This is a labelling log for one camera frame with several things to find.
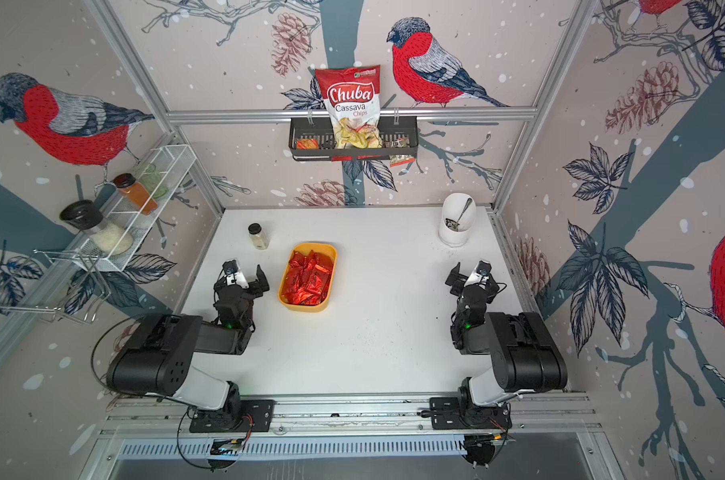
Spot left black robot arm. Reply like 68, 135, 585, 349
106, 260, 270, 418

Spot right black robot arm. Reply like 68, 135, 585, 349
446, 260, 568, 414

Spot red tea bags in box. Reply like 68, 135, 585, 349
280, 250, 334, 307

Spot yellow plastic storage box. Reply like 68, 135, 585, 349
278, 242, 338, 313

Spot small glass spice jar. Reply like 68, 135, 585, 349
248, 223, 270, 250

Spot metal spoon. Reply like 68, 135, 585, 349
445, 198, 474, 232

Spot white utensil holder cup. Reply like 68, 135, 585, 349
438, 193, 477, 248

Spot orange spice jar black lid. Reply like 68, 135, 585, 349
112, 173, 158, 215

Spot green item on shelf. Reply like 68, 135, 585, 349
138, 164, 168, 200

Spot glass jar with white grains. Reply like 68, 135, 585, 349
60, 200, 134, 256

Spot snack packets in basket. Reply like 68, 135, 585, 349
290, 138, 418, 162

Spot Chuba cassava chips bag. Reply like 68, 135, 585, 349
314, 65, 383, 149

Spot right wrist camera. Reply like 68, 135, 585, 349
465, 260, 492, 288

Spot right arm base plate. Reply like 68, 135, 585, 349
420, 396, 512, 431

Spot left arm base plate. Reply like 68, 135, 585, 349
190, 399, 276, 433

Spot white wire wall shelf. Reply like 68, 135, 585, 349
76, 144, 196, 272

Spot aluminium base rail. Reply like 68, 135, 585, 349
96, 391, 604, 439

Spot black wire wall basket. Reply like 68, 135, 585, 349
288, 117, 419, 161

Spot chrome wire rack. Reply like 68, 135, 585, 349
0, 250, 114, 325

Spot horizontal aluminium frame bar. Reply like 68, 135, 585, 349
165, 106, 541, 126

